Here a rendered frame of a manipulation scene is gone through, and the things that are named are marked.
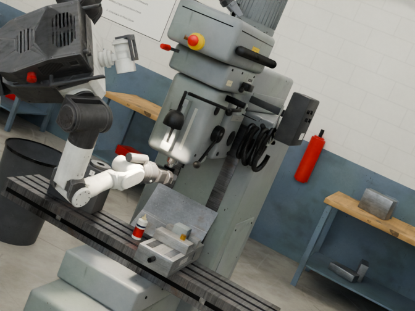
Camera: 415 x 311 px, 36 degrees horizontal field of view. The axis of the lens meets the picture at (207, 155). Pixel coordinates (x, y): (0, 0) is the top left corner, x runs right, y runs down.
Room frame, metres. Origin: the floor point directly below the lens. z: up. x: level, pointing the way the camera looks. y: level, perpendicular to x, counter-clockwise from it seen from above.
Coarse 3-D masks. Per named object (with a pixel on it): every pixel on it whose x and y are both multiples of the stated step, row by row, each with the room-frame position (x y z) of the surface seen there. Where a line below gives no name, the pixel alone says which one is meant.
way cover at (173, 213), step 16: (160, 192) 2.83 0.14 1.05; (176, 192) 2.83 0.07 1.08; (144, 208) 2.80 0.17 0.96; (160, 208) 2.79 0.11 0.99; (176, 208) 2.79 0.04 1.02; (192, 208) 2.78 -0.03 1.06; (208, 208) 2.78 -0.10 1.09; (160, 224) 2.74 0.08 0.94; (192, 224) 2.74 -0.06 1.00; (208, 224) 2.74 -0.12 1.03
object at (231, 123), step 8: (232, 104) 2.53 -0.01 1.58; (240, 112) 2.62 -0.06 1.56; (224, 120) 2.53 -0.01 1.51; (232, 120) 2.56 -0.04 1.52; (240, 120) 2.66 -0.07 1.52; (224, 128) 2.53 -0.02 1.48; (232, 128) 2.60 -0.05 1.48; (224, 136) 2.55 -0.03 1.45; (232, 136) 2.63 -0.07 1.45; (216, 144) 2.53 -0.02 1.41; (224, 144) 2.59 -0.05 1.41; (208, 152) 2.53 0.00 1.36; (216, 152) 2.54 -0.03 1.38; (224, 152) 2.63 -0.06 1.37
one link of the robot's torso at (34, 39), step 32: (0, 32) 2.01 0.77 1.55; (32, 32) 1.96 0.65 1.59; (64, 32) 2.07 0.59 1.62; (96, 32) 2.14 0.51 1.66; (0, 64) 1.95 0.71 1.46; (32, 64) 1.90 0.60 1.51; (64, 64) 1.92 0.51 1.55; (96, 64) 2.05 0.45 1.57; (32, 96) 2.05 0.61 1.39; (64, 96) 2.02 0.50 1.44
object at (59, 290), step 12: (36, 288) 2.13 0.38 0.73; (48, 288) 2.16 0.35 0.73; (60, 288) 2.20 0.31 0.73; (72, 288) 2.24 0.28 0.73; (36, 300) 2.10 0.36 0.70; (48, 300) 2.09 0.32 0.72; (60, 300) 2.11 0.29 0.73; (72, 300) 2.15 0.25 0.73; (84, 300) 2.19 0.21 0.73; (168, 300) 2.58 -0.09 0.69
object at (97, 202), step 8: (96, 160) 2.62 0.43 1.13; (88, 168) 2.54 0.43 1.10; (96, 168) 2.55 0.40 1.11; (104, 168) 2.56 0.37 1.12; (88, 176) 2.54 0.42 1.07; (48, 192) 2.56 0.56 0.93; (56, 192) 2.56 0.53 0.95; (104, 192) 2.59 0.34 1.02; (64, 200) 2.55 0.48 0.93; (96, 200) 2.53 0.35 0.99; (104, 200) 2.62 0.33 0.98; (80, 208) 2.53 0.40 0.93; (88, 208) 2.53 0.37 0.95; (96, 208) 2.57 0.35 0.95
